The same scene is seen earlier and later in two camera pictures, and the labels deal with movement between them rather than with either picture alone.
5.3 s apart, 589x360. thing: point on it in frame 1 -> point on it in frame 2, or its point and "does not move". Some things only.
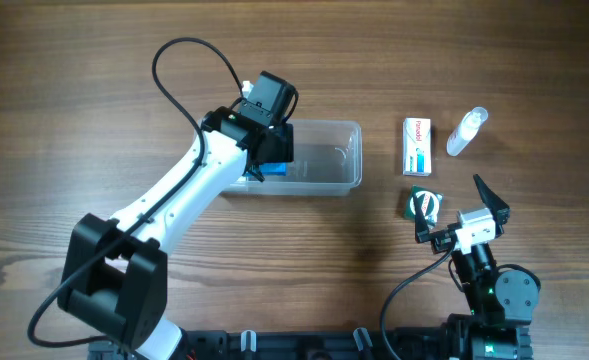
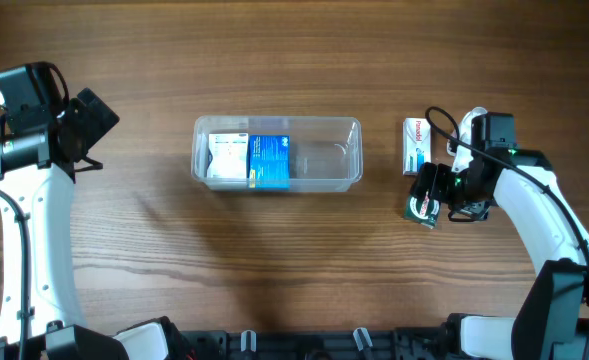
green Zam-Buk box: x=432 y=208 does not move
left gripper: x=284 y=145 -> x=96 y=118
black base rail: x=328 y=344 does not move
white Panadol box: x=416 y=147 does not move
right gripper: x=498 y=209 -> x=437 y=189
